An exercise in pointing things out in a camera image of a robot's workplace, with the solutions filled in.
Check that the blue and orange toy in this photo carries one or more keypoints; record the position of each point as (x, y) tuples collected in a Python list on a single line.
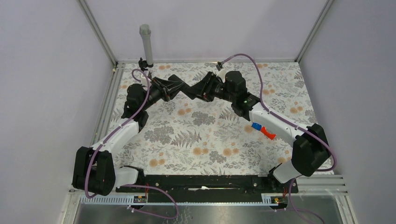
[(263, 130)]

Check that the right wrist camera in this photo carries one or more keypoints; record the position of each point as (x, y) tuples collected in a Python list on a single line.
[(221, 71)]

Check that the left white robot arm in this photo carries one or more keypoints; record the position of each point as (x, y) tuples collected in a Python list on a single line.
[(94, 171)]

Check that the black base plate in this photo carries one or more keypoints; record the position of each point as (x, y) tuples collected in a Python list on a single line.
[(186, 186)]

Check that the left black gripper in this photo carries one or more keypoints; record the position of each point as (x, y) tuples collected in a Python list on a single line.
[(168, 90)]

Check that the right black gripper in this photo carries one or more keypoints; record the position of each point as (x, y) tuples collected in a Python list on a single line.
[(203, 89)]

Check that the white slotted cable duct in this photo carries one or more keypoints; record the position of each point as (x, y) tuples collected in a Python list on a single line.
[(159, 199)]

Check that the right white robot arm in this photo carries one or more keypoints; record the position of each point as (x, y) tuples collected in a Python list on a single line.
[(309, 143)]

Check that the floral patterned mat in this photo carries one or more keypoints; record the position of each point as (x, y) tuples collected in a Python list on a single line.
[(193, 137)]

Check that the black tripod microphone stand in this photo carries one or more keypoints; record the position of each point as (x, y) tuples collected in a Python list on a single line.
[(143, 65)]

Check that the silver microphone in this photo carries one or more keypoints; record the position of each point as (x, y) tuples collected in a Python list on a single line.
[(145, 32)]

